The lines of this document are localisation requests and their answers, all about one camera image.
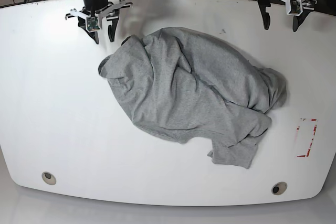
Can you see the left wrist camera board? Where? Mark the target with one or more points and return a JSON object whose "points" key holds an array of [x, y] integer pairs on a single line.
{"points": [[293, 7]]}

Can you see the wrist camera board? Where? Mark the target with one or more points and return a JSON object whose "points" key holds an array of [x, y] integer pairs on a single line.
{"points": [[92, 24], [293, 7]]}

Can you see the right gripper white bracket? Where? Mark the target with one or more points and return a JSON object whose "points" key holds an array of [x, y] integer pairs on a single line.
{"points": [[102, 9]]}

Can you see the grey T-shirt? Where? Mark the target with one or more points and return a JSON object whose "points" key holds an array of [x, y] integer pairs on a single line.
{"points": [[178, 84]]}

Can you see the red tape marking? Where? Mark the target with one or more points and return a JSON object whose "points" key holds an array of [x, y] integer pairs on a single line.
{"points": [[305, 134]]}

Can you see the left table grommet hole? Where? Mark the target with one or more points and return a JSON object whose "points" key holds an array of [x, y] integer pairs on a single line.
{"points": [[49, 178]]}

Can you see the right table grommet hole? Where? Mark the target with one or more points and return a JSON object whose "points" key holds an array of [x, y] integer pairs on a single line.
{"points": [[279, 188]]}

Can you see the table grommet hole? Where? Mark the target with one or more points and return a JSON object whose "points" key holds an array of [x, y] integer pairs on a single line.
{"points": [[279, 188], [49, 178]]}

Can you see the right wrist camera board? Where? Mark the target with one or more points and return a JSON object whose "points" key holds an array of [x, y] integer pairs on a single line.
{"points": [[92, 24]]}

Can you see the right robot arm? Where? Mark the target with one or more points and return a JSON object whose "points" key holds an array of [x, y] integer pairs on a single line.
{"points": [[91, 17]]}

